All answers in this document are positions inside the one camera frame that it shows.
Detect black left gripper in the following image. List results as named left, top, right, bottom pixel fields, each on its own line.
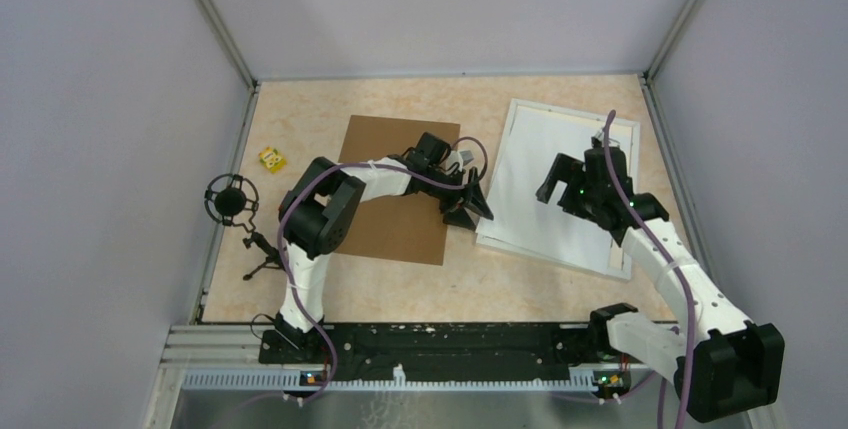
left=423, top=167, right=493, bottom=231

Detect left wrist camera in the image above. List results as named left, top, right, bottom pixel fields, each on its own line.
left=448, top=150, right=475, bottom=172

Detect black microphone on tripod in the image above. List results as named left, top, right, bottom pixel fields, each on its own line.
left=203, top=173, right=283, bottom=281

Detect brown frame backing board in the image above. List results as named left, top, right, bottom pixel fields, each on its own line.
left=337, top=115, right=460, bottom=265

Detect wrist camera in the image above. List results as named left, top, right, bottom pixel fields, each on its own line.
left=591, top=129, right=621, bottom=148
left=448, top=150, right=475, bottom=172

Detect yellow small block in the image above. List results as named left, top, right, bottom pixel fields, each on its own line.
left=258, top=147, right=287, bottom=174

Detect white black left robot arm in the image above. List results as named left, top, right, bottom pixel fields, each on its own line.
left=274, top=132, right=494, bottom=363

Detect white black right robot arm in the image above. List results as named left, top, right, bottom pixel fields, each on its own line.
left=535, top=138, right=785, bottom=423

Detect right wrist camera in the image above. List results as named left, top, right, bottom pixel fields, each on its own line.
left=591, top=129, right=621, bottom=148

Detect landscape photo print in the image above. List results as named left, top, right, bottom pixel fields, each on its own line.
left=477, top=105, right=623, bottom=277

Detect white picture frame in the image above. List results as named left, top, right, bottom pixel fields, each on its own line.
left=474, top=98, right=643, bottom=282

